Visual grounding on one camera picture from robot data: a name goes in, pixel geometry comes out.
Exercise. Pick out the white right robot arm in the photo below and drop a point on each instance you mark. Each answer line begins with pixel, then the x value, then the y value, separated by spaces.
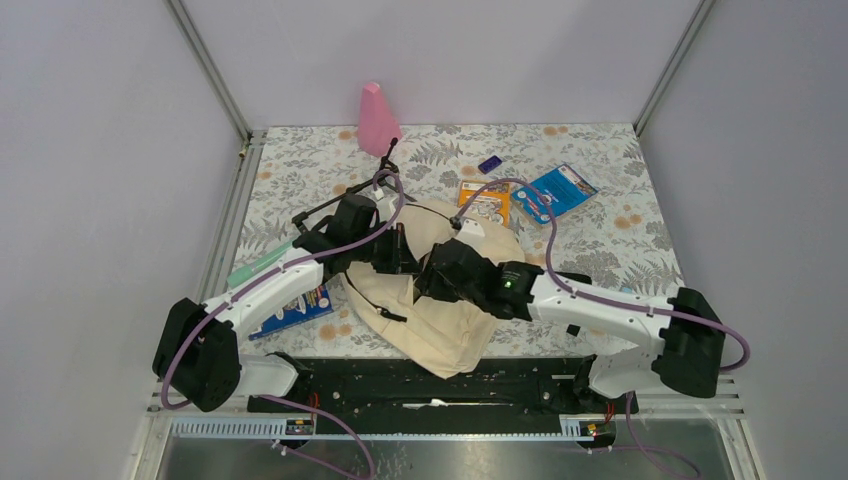
pixel 678 342

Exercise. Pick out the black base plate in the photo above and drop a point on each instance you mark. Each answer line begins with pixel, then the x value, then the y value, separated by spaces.
pixel 502 397

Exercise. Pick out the beige canvas backpack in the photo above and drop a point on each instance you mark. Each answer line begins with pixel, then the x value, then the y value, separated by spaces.
pixel 444 338

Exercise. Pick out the pink cone-shaped object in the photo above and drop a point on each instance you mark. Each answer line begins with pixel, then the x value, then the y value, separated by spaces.
pixel 377 125

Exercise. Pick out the black compass tool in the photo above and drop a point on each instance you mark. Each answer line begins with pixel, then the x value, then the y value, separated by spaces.
pixel 299 219

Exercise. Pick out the blue booklet right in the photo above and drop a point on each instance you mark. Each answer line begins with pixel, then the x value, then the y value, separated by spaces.
pixel 562 187

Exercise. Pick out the green tube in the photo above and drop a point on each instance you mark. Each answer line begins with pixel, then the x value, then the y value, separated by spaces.
pixel 243 274

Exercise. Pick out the orange booklet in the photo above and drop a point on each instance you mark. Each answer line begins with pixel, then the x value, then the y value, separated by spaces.
pixel 492 204

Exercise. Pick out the blue picture book left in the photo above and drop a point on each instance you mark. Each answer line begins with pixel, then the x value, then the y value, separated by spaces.
pixel 306 307

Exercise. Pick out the small purple box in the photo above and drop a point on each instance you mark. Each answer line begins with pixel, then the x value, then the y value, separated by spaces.
pixel 490 164

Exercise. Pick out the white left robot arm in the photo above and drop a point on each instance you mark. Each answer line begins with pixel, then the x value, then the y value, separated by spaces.
pixel 198 358

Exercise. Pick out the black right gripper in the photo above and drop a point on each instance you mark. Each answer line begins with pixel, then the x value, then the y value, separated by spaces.
pixel 429 281

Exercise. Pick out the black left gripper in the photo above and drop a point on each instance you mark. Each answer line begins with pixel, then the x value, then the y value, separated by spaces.
pixel 401 260

